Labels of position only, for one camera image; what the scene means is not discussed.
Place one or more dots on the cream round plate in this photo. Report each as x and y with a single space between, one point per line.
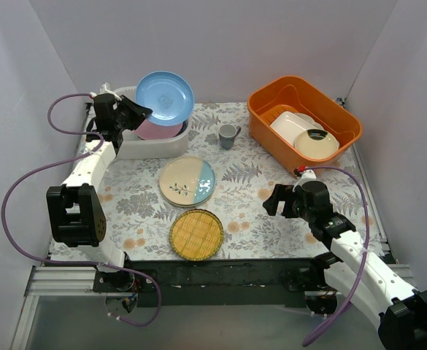
316 144

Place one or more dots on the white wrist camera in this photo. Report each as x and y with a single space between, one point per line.
105 88
304 175

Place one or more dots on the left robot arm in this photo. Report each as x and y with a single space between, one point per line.
77 218

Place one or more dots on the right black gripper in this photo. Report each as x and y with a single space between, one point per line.
286 201

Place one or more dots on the grey ceramic mug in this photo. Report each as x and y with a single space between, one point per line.
227 135

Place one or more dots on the aluminium frame profile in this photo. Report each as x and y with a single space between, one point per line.
50 281

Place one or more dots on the floral table mat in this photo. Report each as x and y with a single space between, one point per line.
139 218

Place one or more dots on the white round plate in bin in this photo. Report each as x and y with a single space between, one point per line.
310 120

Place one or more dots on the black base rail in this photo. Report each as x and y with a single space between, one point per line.
289 282

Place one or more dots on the woven bamboo tray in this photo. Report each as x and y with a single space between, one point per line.
196 235

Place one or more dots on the orange plastic bin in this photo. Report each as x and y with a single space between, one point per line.
290 107

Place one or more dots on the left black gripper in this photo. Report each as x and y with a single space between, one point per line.
126 114

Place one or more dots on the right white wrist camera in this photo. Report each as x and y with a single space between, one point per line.
304 175

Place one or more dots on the light blue bear plate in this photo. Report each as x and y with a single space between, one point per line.
168 95

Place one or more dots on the white rectangular dish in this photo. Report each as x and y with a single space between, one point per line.
289 126

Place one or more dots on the cream and blue plate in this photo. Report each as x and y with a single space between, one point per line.
187 181

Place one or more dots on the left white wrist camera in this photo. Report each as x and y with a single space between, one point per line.
105 88

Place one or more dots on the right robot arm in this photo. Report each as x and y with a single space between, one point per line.
397 309

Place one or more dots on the pink plate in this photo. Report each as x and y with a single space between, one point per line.
150 131

